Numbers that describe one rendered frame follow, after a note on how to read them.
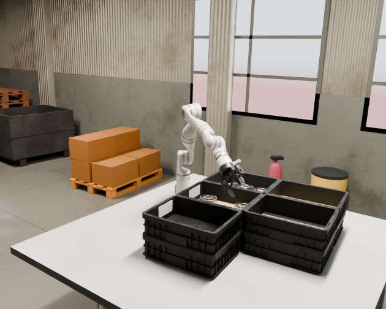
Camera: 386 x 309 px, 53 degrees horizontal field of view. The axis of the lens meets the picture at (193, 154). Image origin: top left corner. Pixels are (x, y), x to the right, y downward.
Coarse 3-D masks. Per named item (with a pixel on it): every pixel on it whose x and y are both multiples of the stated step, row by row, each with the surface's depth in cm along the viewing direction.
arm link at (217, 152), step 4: (220, 136) 199; (220, 140) 196; (220, 144) 196; (224, 144) 195; (220, 148) 191; (224, 148) 193; (216, 152) 190; (220, 152) 190; (224, 152) 190; (216, 156) 190
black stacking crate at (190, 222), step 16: (176, 208) 207; (192, 208) 202; (208, 208) 196; (144, 224) 184; (160, 224) 179; (192, 224) 195; (208, 224) 196; (176, 240) 175; (192, 240) 171; (208, 240) 167; (224, 240) 176
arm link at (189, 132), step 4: (188, 104) 220; (192, 104) 219; (196, 104) 219; (192, 108) 217; (196, 108) 217; (200, 108) 218; (192, 112) 216; (196, 112) 217; (200, 112) 218; (196, 116) 218; (200, 116) 221; (188, 124) 231; (184, 128) 233; (188, 128) 230; (192, 128) 228; (184, 132) 232; (188, 132) 230; (192, 132) 230; (196, 132) 231; (184, 136) 232; (188, 136) 231; (192, 136) 231; (196, 136) 235
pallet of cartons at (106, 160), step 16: (128, 128) 533; (80, 144) 457; (96, 144) 463; (112, 144) 486; (128, 144) 514; (80, 160) 463; (96, 160) 467; (112, 160) 469; (128, 160) 471; (144, 160) 492; (160, 160) 527; (80, 176) 469; (96, 176) 456; (112, 176) 443; (128, 176) 469; (144, 176) 496; (160, 176) 528; (96, 192) 466; (112, 192) 446
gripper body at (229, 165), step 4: (224, 164) 185; (228, 164) 184; (232, 164) 185; (220, 168) 186; (224, 168) 184; (228, 168) 183; (232, 168) 183; (224, 172) 185; (228, 172) 185; (232, 172) 182; (236, 172) 182; (224, 176) 187; (228, 176) 184; (232, 180) 183
